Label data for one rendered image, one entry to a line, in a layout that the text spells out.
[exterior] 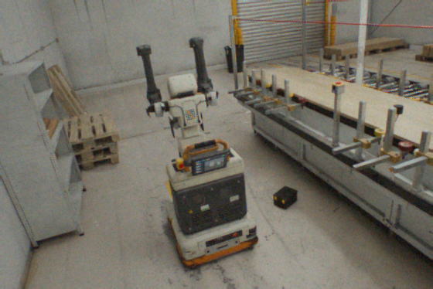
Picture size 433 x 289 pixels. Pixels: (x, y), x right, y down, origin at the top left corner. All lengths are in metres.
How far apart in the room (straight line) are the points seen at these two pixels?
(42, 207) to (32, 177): 0.31
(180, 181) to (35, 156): 1.31
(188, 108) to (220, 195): 0.69
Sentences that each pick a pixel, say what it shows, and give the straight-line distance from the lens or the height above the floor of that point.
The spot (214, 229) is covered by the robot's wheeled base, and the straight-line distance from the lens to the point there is 2.49.
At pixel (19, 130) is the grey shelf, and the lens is 2.90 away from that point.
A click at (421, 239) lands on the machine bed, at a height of 0.17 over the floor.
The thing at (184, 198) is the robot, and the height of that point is 0.63.
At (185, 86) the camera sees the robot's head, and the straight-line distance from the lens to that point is 2.40.
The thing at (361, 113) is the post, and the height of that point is 1.06.
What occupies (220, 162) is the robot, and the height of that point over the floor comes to 0.85.
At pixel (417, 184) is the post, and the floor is 0.76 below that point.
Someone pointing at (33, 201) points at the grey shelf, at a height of 0.49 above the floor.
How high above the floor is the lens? 1.87
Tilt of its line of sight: 25 degrees down
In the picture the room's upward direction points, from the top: 7 degrees counter-clockwise
